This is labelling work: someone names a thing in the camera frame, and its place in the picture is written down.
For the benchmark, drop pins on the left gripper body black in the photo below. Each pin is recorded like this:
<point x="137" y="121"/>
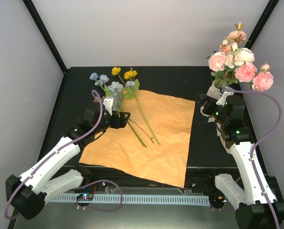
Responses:
<point x="115" y="124"/>

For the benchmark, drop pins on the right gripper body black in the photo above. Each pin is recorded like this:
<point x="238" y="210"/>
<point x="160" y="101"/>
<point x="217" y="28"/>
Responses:
<point x="208" y="110"/>

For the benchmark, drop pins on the cream ribbon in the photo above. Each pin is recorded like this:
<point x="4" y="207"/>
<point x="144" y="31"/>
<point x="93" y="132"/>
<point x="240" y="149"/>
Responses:
<point x="218" y="128"/>

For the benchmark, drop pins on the light blue flower stem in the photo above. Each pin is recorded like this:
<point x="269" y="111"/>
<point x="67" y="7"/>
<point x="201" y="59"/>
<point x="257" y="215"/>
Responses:
<point x="118" y="107"/>

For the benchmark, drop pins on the yellow flower stem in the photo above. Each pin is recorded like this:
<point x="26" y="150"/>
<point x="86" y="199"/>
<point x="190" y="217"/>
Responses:
<point x="129" y="91"/>

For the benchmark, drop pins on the pale pink rose stem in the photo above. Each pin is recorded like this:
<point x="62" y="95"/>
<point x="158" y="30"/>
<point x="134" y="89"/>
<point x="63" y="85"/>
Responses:
<point x="216" y="63"/>

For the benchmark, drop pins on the orange wrapping paper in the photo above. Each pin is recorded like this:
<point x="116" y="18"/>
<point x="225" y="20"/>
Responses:
<point x="171" y="120"/>

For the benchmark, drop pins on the small blue flower stem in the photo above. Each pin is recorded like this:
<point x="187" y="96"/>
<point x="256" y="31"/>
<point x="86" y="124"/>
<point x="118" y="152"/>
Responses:
<point x="101" y="81"/>

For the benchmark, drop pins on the white rose stem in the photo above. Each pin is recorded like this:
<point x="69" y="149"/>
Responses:
<point x="236" y="57"/>

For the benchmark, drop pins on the peach cream rose stem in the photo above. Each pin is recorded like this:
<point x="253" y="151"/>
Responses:
<point x="237" y="36"/>

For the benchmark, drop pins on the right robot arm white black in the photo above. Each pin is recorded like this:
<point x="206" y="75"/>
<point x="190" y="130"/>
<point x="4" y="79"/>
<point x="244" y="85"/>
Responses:
<point x="255" y="204"/>

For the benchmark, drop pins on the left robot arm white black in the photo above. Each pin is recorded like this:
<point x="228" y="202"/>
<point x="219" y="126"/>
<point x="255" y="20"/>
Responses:
<point x="29" y="192"/>

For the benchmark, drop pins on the white ribbed vase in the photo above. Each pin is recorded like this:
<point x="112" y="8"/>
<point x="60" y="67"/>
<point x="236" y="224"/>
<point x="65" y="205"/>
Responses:
<point x="214" y="92"/>

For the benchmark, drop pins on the red brown flower stem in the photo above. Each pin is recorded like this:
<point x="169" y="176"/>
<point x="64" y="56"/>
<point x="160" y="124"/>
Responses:
<point x="138" y="119"/>

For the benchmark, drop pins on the left circuit board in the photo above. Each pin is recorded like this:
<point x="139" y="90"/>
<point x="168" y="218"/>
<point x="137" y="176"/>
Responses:
<point x="85" y="197"/>

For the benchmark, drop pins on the circuit board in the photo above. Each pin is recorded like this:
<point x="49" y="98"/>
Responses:
<point x="85" y="197"/>
<point x="220" y="199"/>

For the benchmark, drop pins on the right circuit board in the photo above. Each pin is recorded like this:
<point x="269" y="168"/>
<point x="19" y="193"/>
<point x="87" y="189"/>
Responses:
<point x="220" y="199"/>

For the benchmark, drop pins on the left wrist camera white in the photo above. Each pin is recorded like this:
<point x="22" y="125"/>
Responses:
<point x="108" y="104"/>

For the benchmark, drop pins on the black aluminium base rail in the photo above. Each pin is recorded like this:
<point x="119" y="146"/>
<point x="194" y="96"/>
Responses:
<point x="198" y="179"/>

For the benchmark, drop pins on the light blue cable duct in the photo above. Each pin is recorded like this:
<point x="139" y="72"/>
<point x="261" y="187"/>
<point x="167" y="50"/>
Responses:
<point x="136" y="199"/>

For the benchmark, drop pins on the right black frame post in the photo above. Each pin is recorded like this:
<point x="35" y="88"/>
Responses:
<point x="270" y="7"/>

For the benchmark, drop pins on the black frame post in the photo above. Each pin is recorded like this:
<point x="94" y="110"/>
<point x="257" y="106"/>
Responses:
<point x="45" y="34"/>
<point x="270" y="7"/>

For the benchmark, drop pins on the left black frame post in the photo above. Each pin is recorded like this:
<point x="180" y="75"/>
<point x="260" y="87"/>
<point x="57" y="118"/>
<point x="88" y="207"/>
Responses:
<point x="45" y="34"/>

